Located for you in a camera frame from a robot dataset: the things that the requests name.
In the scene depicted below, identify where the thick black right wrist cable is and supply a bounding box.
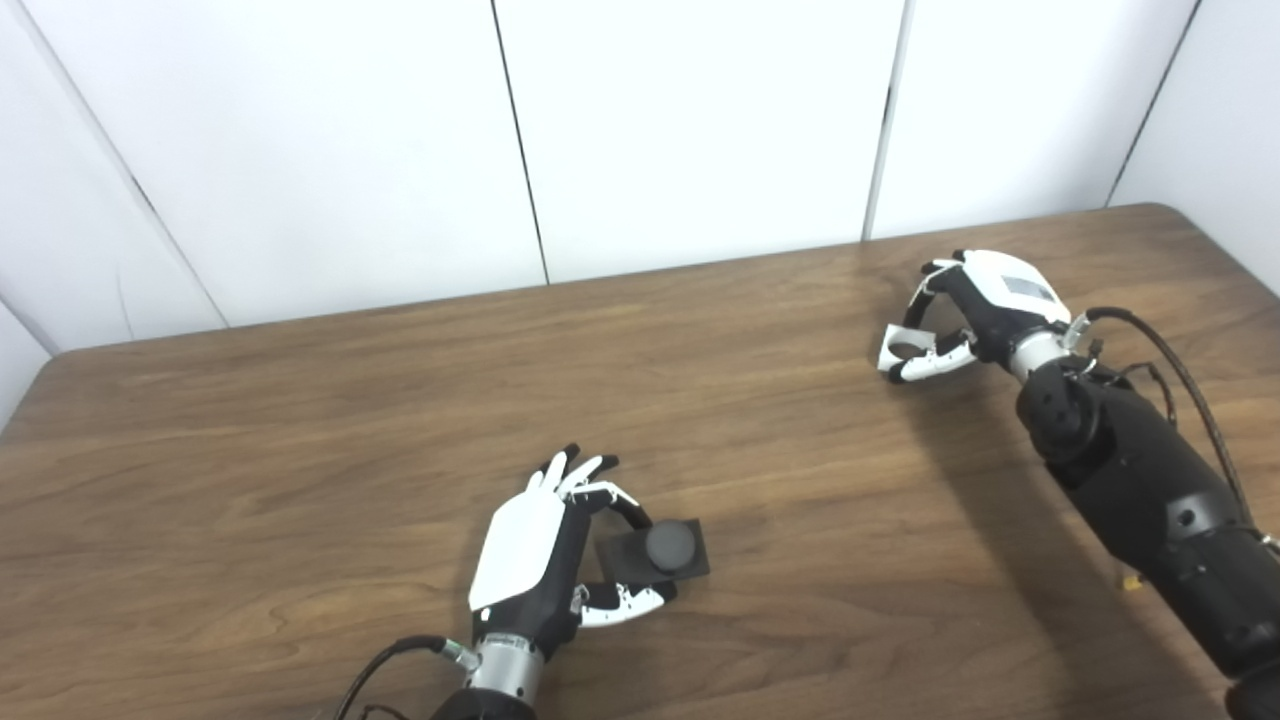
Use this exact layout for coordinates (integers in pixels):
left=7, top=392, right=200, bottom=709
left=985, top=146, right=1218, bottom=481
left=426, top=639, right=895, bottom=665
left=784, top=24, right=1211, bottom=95
left=1075, top=307, right=1256, bottom=521

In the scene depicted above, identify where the thick black left wrist cable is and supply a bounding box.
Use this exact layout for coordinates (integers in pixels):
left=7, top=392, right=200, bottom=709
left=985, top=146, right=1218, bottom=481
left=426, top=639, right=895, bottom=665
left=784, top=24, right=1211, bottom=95
left=335, top=635, right=479, bottom=720

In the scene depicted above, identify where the black peg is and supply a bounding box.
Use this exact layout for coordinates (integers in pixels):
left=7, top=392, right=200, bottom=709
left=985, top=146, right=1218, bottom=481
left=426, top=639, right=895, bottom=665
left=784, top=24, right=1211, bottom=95
left=597, top=518, right=711, bottom=583

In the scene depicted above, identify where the thick black wrist cable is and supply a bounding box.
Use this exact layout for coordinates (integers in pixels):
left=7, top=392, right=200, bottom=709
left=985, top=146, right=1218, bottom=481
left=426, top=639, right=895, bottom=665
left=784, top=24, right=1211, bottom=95
left=1075, top=307, right=1256, bottom=521
left=335, top=635, right=479, bottom=720

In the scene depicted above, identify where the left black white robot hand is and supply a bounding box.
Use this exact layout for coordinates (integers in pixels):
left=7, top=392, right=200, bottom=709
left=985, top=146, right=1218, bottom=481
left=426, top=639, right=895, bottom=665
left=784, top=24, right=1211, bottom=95
left=468, top=443, right=678, bottom=661

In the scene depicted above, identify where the thin black right wrist wire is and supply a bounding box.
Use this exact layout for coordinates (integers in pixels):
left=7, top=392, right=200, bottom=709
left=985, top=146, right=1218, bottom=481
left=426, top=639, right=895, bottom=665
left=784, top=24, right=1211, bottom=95
left=1085, top=340, right=1181, bottom=426

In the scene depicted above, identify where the white square piece with hole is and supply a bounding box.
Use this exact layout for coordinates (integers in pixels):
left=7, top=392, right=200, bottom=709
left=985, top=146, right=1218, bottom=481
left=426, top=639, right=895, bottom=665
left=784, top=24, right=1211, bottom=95
left=878, top=325, right=941, bottom=377

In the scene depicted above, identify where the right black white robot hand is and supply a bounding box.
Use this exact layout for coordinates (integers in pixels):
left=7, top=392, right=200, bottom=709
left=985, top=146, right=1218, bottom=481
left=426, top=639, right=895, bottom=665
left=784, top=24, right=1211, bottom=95
left=878, top=250, right=1073, bottom=385

